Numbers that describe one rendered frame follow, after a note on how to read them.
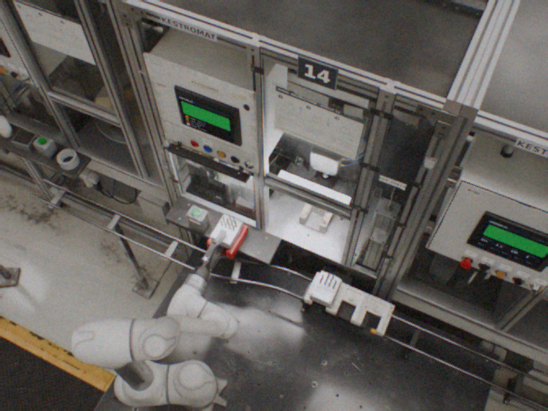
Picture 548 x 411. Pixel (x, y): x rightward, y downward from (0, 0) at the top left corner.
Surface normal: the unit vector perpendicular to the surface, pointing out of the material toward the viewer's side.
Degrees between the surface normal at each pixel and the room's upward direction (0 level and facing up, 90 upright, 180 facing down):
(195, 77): 90
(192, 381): 6
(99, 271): 0
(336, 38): 0
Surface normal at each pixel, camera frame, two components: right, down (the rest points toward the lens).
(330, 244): 0.00, -0.51
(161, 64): -0.44, 0.77
